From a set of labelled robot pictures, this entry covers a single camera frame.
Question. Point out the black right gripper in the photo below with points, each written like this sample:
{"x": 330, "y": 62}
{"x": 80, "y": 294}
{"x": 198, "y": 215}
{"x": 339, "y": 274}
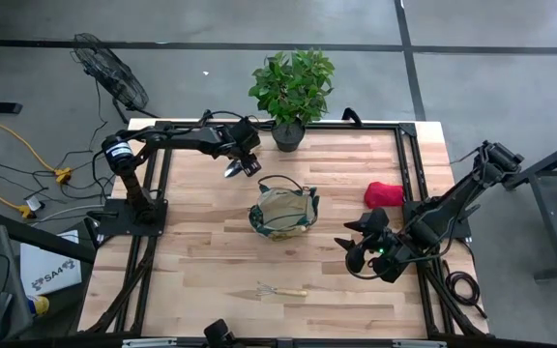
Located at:
{"x": 387, "y": 253}

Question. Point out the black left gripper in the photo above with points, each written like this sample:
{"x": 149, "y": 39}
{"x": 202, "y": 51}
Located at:
{"x": 244, "y": 137}

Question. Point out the red gardening glove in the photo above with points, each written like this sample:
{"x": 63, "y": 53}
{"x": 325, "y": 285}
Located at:
{"x": 384, "y": 195}

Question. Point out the cream green gardening bag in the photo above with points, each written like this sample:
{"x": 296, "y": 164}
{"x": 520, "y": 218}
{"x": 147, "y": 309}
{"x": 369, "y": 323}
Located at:
{"x": 283, "y": 210}

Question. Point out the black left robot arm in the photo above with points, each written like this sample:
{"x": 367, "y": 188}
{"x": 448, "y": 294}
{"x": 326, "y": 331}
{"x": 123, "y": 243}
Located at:
{"x": 177, "y": 137}

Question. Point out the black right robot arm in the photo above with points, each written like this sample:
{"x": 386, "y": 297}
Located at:
{"x": 457, "y": 198}

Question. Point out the potted plant in black pot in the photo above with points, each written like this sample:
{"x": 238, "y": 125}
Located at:
{"x": 290, "y": 87}

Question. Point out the small black pot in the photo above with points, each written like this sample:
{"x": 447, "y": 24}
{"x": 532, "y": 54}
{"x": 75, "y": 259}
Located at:
{"x": 352, "y": 116}

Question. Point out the black floor fan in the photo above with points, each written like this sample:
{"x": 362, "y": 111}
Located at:
{"x": 109, "y": 72}

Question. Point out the white printed box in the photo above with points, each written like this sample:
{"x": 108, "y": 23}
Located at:
{"x": 49, "y": 261}

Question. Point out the yellow round object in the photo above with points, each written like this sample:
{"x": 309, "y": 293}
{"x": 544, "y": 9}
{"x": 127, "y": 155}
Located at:
{"x": 40, "y": 305}

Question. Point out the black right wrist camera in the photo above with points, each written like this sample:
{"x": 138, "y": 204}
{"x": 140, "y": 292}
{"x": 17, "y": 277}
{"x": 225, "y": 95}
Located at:
{"x": 374, "y": 220}

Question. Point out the black aluminium table frame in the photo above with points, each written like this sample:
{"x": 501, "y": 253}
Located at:
{"x": 406, "y": 159}

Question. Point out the black table-level camera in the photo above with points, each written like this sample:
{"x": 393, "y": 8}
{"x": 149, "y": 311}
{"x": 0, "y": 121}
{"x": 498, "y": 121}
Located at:
{"x": 218, "y": 333}

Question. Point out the black desk frame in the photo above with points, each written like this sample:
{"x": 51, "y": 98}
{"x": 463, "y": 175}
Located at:
{"x": 549, "y": 217}

